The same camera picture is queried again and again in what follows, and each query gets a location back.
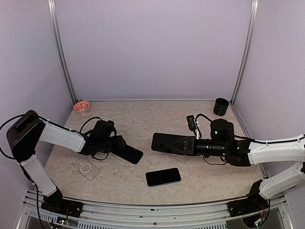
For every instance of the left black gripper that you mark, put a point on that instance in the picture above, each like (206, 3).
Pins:
(118, 144)

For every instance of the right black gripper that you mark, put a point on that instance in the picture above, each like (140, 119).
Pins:
(190, 146)

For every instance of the purple smartphone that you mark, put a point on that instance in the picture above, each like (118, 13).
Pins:
(164, 142)

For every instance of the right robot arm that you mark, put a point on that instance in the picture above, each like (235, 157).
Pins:
(243, 152)

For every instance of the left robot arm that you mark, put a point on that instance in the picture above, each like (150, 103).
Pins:
(30, 129)

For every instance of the clear magsafe case right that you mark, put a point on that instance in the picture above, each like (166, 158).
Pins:
(180, 159)

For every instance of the clear magsafe case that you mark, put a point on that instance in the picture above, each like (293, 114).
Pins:
(86, 169)
(180, 159)

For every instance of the clear magsafe case left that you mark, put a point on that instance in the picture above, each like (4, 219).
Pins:
(86, 169)

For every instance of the teal-edged smartphone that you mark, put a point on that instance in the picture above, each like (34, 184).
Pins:
(163, 177)

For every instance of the red white patterned bowl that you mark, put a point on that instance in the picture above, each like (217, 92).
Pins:
(82, 107)

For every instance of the dark green cup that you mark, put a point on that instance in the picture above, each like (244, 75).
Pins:
(220, 106)

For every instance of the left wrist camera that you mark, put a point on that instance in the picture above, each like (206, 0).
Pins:
(110, 123)

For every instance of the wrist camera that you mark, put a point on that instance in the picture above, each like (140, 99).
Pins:
(193, 126)
(110, 123)

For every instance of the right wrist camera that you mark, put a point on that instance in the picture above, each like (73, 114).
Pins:
(193, 126)

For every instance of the front aluminium rail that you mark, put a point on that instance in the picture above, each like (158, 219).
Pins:
(99, 215)

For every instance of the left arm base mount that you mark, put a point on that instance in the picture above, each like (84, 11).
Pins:
(57, 204)

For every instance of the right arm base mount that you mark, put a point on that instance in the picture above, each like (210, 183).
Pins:
(252, 203)

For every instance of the left aluminium frame post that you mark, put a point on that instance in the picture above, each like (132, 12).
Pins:
(60, 49)

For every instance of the aluminium frame post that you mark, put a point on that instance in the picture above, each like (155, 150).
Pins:
(60, 49)
(246, 51)

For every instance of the right aluminium frame post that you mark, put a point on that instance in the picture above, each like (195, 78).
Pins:
(246, 51)

